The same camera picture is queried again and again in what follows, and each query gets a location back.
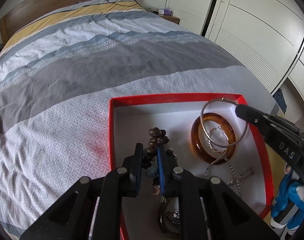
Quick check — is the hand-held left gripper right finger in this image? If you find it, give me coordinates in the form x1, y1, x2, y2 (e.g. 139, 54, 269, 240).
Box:
157, 144, 279, 240

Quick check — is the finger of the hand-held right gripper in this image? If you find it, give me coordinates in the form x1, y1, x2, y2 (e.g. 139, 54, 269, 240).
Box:
235, 104, 276, 140
265, 114, 304, 136

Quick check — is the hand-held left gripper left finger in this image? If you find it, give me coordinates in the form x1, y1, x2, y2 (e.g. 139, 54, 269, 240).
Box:
21, 143, 144, 240

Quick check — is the dark bead bracelet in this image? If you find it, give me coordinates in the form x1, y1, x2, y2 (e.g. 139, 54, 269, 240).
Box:
142, 127, 176, 203

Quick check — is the large amber bangle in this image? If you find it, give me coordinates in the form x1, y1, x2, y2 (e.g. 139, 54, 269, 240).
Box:
191, 113, 236, 165

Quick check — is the small amber bangle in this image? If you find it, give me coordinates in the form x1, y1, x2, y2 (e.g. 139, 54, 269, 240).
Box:
158, 200, 187, 239

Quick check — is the thin silver bangle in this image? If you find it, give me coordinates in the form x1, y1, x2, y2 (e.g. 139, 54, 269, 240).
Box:
200, 99, 248, 148

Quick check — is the small silver ring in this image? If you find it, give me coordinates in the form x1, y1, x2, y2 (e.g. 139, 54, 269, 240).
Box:
208, 126, 229, 154

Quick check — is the red cardboard box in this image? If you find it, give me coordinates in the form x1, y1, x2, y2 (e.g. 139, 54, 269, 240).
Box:
109, 93, 274, 240

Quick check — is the silver chain necklace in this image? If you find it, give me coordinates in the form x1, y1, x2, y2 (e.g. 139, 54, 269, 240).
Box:
204, 156, 254, 199

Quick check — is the person's right hand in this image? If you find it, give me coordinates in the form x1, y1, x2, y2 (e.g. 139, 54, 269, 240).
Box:
270, 164, 304, 230

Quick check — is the blue hanging cloth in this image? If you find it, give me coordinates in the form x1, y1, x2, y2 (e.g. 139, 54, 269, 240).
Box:
273, 87, 286, 113

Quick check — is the white wardrobe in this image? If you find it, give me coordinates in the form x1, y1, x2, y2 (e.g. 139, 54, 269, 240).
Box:
164, 0, 304, 120

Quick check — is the wooden nightstand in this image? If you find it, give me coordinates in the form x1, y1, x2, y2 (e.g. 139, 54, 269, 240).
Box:
159, 14, 180, 25

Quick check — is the bed with striped duvet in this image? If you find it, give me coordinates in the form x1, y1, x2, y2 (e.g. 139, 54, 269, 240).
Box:
0, 0, 277, 240

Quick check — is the wooden headboard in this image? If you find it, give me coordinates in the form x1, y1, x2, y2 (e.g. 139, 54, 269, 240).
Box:
0, 0, 140, 44

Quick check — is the black cable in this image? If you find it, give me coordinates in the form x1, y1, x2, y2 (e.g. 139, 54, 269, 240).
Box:
102, 0, 140, 7

